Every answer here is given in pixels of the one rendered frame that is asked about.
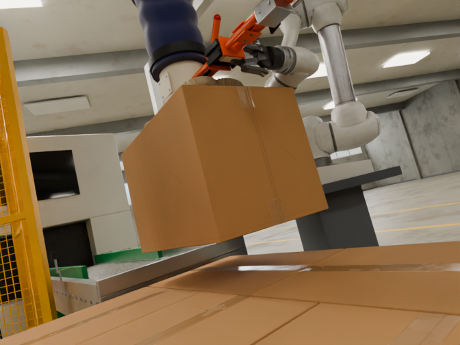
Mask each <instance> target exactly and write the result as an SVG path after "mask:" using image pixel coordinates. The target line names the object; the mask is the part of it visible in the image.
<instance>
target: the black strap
mask: <svg viewBox="0 0 460 345"><path fill-rule="evenodd" d="M206 48H207V47H206V46H205V45H203V44H201V43H199V42H195V41H191V40H182V41H176V42H171V43H168V44H165V45H163V46H161V47H160V48H158V49H156V50H155V51H154V52H153V53H152V54H151V55H150V57H149V60H148V64H149V70H150V73H151V75H152V68H153V66H154V65H155V64H156V63H157V62H158V61H160V60H162V59H163V58H165V57H167V56H169V55H173V54H176V53H181V52H195V53H200V54H202V55H205V53H204V51H205V50H206Z"/></svg>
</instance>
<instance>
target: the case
mask: <svg viewBox="0 0 460 345"><path fill-rule="evenodd" d="M121 157H122V161H123V167H124V170H125V176H126V180H127V186H128V189H129V195H130V199H131V204H132V208H133V214H134V218H135V221H136V227H137V230H138V237H139V240H140V246H141V249H142V253H149V252H155V251H165V250H170V249H176V248H185V247H191V246H201V245H206V244H216V243H221V242H226V241H228V240H232V239H234V238H238V237H241V236H243V235H247V234H250V233H254V232H256V231H260V230H263V229H267V228H269V227H273V226H276V225H280V224H282V223H285V222H289V221H291V220H295V219H297V218H302V217H304V216H308V215H310V214H315V213H317V212H321V211H323V210H326V209H328V208H329V207H328V205H327V200H326V197H325V195H324V190H323V188H322V184H321V181H320V177H319V174H318V170H317V168H316V163H315V161H314V157H313V154H312V151H311V147H310V144H309V141H308V137H307V133H306V131H305V126H304V124H303V120H302V117H301V113H300V110H299V108H298V103H297V100H296V97H295V94H294V90H293V88H285V87H258V86H206V85H180V86H179V88H178V89H177V90H176V91H175V93H174V94H173V95H172V96H171V97H170V98H169V100H167V102H166V103H165V104H164V105H163V106H162V108H161V109H160V110H159V111H158V113H157V114H156V115H154V117H153V118H152V119H151V120H150V122H149V123H148V124H147V125H146V127H145V128H144V129H143V130H142V131H141V132H140V133H139V134H138V136H137V137H136V138H135V139H134V140H133V142H132V143H131V144H130V145H129V146H128V147H127V148H126V149H125V151H124V152H123V153H122V154H121Z"/></svg>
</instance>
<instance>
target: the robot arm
mask: <svg viewBox="0 0 460 345"><path fill-rule="evenodd" d="M294 4H295V3H293V4H292V5H294ZM292 9H293V12H292V13H291V14H289V15H288V16H287V17H286V18H285V19H284V20H283V21H281V25H280V26H279V27H280V29H281V31H282V32H283V33H284V37H283V41H282V44H281V46H280V45H277V46H275V47H272V46H267V47H265V46H264V45H262V44H260V43H259V37H258V38H257V39H256V40H255V41H254V42H253V43H252V45H253V46H252V45H251V44H247V45H246V46H245V47H244V48H243V50H244V52H247V53H249V55H252V56H253V57H254V58H249V59H243V60H242V58H238V57H228V56H222V57H221V58H220V59H219V61H221V62H230V63H231V64H232V65H237V66H240V68H241V69H240V70H241V71H242V72H243V73H251V74H256V75H260V76H262V77H264V76H266V75H267V74H268V73H269V72H268V71H267V70H270V71H272V77H271V78H270V79H269V80H268V81H267V82H266V84H265V86H264V87H285V88H293V90H294V93H295V92H296V89H297V88H298V87H299V85H300V84H301V83H302V82H303V81H304V80H306V78H308V77H311V76H312V75H313V74H314V73H316V72H317V70H318V69H319V66H320V60H319V58H318V56H317V55H315V54H314V53H313V52H312V51H310V50H309V49H306V48H302V47H295V46H296V41H297V39H298V33H299V31H300V30H302V29H305V28H308V27H312V28H313V30H314V31H315V32H316V33H317V34H318V37H319V41H320V46H321V50H322V55H323V58H324V64H325V67H326V71H327V76H328V79H329V85H330V88H331V94H332V97H333V102H334V106H335V108H333V111H332V112H331V121H330V122H323V121H322V119H321V118H318V117H316V116H308V117H306V118H303V124H304V126H305V131H306V133H307V137H308V141H309V144H310V147H311V151H312V154H313V157H314V161H315V163H316V168H318V167H323V166H332V165H336V164H333V162H332V160H331V154H333V153H336V152H340V151H348V150H352V149H356V148H359V147H362V146H364V145H366V144H368V143H370V142H371V141H373V140H374V139H376V138H377V137H378V136H379V135H380V133H381V125H380V121H379V117H378V116H377V115H376V114H375V113H374V112H371V111H369V112H367V111H366V109H365V107H364V105H363V104H362V103H360V102H358V101H356V98H355V92H354V89H353V84H352V80H351V77H350V71H349V68H348V63H347V59H346V53H345V50H344V44H343V41H342V35H341V32H340V24H341V22H342V16H343V15H345V13H346V12H347V10H348V0H302V1H301V2H300V3H299V4H298V5H297V6H296V7H295V8H292ZM254 45H256V46H254ZM251 65H252V66H251ZM255 65H258V66H260V67H257V66H255Z"/></svg>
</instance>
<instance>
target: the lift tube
mask: <svg viewBox="0 0 460 345"><path fill-rule="evenodd" d="M134 1H135V3H136V6H137V8H138V11H139V16H138V17H139V21H140V25H141V27H142V30H143V32H144V35H145V39H144V40H145V46H146V50H147V53H148V55H149V57H150V55H151V54H152V53H153V52H154V51H155V50H156V49H158V48H160V47H161V46H163V45H165V44H168V43H171V42H176V41H182V40H191V41H195V42H199V43H201V44H203V45H204V41H203V37H202V34H201V32H200V30H199V28H198V16H197V13H196V10H195V9H194V7H193V0H134ZM183 60H194V61H197V62H200V63H201V64H203V65H204V64H205V63H206V62H207V59H206V57H205V56H204V55H202V54H200V53H195V52H181V53H176V54H173V55H169V56H167V57H165V58H163V59H162V60H160V61H158V62H157V63H156V64H155V65H154V66H153V68H152V78H153V80H154V81H156V82H157V83H158V82H159V81H160V79H159V74H160V73H161V71H162V70H163V69H164V68H165V67H166V66H168V65H170V64H172V63H175V62H179V61H183Z"/></svg>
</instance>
